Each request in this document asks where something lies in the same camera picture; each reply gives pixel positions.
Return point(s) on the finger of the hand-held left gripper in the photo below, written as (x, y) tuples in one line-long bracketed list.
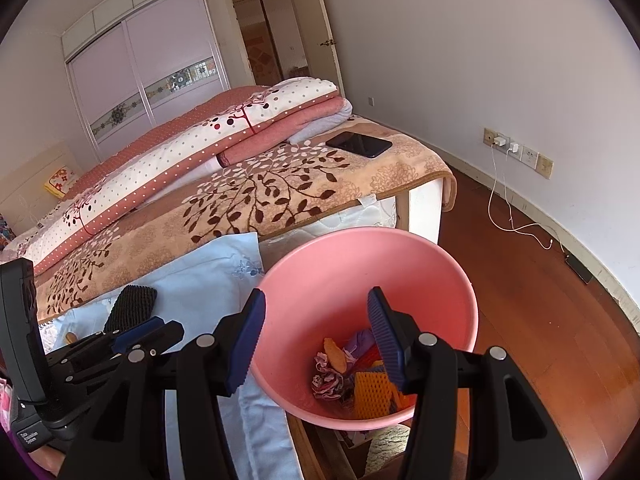
[(140, 332), (85, 360)]

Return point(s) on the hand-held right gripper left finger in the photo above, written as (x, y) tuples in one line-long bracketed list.
[(247, 340)]

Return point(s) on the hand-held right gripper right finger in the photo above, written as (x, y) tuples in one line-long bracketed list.
[(387, 335)]

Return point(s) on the orange peel piece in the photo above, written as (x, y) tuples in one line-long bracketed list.
[(335, 355)]

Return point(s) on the yellow foam net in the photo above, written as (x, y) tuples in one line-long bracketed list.
[(372, 392)]

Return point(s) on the pink plastic bucket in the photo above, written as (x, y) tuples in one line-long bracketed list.
[(350, 280)]

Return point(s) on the red floral wrapper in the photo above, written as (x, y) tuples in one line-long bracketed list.
[(330, 380)]

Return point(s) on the person's left forearm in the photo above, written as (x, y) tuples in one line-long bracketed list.
[(30, 467)]

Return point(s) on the black foam net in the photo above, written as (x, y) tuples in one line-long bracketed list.
[(132, 305)]

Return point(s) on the light blue cloth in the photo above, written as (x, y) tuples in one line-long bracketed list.
[(200, 285)]

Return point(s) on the cream bed headboard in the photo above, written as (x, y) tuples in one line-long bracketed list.
[(30, 185)]

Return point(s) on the yellow floral pillow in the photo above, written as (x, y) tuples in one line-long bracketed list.
[(61, 181)]

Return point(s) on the brown leaf-print blanket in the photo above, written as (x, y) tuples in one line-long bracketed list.
[(280, 190)]

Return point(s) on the red white dotted quilt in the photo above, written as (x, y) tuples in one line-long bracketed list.
[(175, 155)]

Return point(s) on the black smartphone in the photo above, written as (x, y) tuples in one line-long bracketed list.
[(360, 144)]

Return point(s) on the black device on floor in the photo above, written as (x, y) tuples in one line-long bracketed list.
[(579, 269)]

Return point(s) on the white folded blanket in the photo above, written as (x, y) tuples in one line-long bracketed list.
[(325, 120)]

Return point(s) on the white charger plug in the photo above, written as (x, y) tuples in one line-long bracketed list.
[(500, 141), (514, 149)]

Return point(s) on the white sliding-door wardrobe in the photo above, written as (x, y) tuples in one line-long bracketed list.
[(150, 70)]

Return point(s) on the white room door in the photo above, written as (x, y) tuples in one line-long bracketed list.
[(320, 25)]

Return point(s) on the wooden table frame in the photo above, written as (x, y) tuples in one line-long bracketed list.
[(325, 452)]

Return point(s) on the wall outlet row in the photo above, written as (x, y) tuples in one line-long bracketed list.
[(530, 155)]

